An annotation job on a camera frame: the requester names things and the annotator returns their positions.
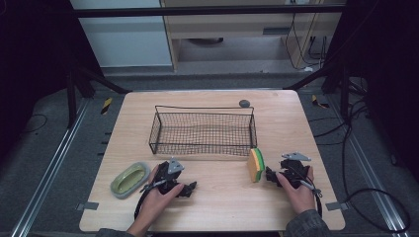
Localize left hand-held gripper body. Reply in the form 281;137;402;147
153;157;186;196

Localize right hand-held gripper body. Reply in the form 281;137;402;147
279;151;312;190

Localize yellow and green sponge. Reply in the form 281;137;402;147
247;147;266;184

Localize black wire mesh basket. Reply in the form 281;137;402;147
148;105;258;157

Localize person's right hand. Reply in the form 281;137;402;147
276;166;317;215

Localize person's left hand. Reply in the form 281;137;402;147
137;164;186;229

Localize grey tape piece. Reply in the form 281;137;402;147
324;201;350;212
75;201;100;211

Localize yellow and black tape strip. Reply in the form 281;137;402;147
100;97;114;116
310;94;330;110

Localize black metal stand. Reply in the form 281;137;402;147
282;60;352;120
64;63;133;130

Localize dark curtain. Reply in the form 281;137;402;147
324;0;419;186
0;0;100;166

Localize white cabinet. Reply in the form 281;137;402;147
69;0;174;69

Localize light wooden desk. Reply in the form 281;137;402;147
159;0;344;72

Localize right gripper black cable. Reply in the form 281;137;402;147
295;175;324;219

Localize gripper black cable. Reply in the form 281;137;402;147
295;175;324;219
133;179;168;221

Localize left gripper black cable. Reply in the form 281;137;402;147
133;179;168;221

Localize aluminium floor rail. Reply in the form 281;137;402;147
9;98;91;237
325;95;412;237

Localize thick black floor cable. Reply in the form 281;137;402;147
340;98;413;233

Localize black hanging cables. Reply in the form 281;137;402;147
284;13;331;72

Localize thin black floor cable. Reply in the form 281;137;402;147
18;113;49;135

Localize black horizontal frame bar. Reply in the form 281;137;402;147
71;4;346;19

